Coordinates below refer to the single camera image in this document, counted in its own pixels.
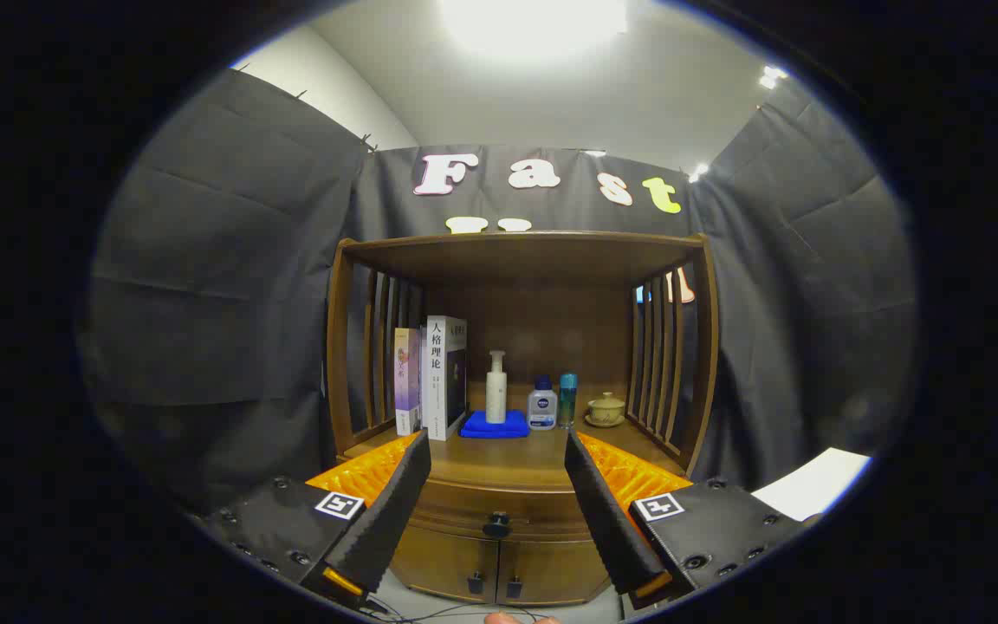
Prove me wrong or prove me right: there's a purple book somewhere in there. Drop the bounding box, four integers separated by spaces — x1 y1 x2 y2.
393 327 424 437

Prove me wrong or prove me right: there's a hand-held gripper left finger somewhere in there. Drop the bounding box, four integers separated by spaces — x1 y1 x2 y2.
196 431 432 608

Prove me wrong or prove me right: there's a black backdrop cloth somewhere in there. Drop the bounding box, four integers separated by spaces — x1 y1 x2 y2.
83 68 917 521

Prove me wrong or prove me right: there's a brown wooden countertop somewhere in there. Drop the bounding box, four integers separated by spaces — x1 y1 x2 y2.
339 414 692 495

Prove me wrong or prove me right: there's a brown wooden drawer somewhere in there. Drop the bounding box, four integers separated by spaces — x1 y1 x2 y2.
404 479 604 545

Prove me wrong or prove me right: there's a beige lidded teacup with saucer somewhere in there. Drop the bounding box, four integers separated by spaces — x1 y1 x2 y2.
584 392 628 429

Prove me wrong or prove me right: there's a thick white book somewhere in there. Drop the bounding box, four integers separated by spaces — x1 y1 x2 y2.
421 315 469 442

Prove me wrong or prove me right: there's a white bottle blue pump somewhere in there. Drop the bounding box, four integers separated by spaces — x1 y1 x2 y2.
527 374 559 432

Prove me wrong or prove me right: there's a white flat panel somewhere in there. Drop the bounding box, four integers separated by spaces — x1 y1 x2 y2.
750 447 874 523

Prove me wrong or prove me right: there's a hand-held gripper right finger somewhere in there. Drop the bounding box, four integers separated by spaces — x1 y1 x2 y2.
564 431 820 612

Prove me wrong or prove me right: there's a blue folded cloth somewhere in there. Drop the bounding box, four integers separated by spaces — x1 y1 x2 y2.
460 409 531 439

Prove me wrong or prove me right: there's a brown wooden cabinet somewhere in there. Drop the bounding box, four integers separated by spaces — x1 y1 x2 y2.
326 230 721 608

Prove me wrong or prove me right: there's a black cable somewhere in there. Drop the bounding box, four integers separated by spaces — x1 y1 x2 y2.
360 601 556 624

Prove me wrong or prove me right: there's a wooden cabinet door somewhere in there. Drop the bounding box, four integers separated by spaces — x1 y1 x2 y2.
391 524 500 605
496 537 612 608

